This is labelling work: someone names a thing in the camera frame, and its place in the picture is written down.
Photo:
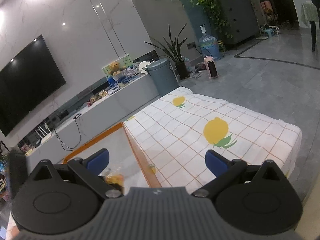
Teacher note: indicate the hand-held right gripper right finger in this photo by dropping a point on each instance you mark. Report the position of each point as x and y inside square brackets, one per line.
[215, 161]

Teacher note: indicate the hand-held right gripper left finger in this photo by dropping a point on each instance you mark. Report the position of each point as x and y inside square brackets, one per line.
[98, 159]

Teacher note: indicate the yellow chips packet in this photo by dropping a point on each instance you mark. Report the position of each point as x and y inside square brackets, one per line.
[115, 179]

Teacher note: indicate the orange cardboard box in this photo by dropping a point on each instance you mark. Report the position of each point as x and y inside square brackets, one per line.
[140, 160]

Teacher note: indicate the pile of small snacks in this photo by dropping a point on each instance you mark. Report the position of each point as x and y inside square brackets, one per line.
[97, 97]

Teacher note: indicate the white router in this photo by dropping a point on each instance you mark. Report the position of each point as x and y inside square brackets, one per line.
[42, 136]

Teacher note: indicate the grey television cabinet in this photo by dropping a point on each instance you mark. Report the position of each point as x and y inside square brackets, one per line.
[110, 110]

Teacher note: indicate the blue box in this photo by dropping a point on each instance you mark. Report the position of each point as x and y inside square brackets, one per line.
[112, 80]

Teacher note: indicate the black television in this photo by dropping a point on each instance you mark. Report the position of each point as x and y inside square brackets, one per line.
[27, 85]

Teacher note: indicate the brown teddy bear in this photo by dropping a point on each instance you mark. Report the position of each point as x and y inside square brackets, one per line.
[115, 67]

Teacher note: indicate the pink heater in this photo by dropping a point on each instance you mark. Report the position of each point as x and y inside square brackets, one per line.
[212, 67]

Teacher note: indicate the long leaf plant black pot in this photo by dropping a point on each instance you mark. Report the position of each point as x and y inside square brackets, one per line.
[181, 70]

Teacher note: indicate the grey trash bin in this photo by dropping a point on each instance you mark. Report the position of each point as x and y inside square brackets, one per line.
[162, 77]

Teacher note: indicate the white round hand fan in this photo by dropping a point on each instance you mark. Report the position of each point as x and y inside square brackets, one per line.
[144, 67]

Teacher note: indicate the green picture card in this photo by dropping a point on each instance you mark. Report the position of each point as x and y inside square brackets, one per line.
[126, 60]

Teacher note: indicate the blue water jug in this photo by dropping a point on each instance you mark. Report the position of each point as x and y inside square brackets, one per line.
[209, 46]

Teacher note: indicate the dark grey drawer cabinet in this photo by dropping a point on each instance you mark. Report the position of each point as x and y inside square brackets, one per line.
[237, 20]

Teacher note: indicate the small plastic stool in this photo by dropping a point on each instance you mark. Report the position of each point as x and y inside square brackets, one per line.
[271, 28]

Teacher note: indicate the trailing ivy plant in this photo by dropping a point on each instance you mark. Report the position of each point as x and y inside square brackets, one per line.
[210, 2]

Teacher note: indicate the green cloth table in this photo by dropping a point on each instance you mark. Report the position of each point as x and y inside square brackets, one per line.
[306, 15]

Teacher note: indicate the black chair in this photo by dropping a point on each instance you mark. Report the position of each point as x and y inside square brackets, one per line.
[314, 15]

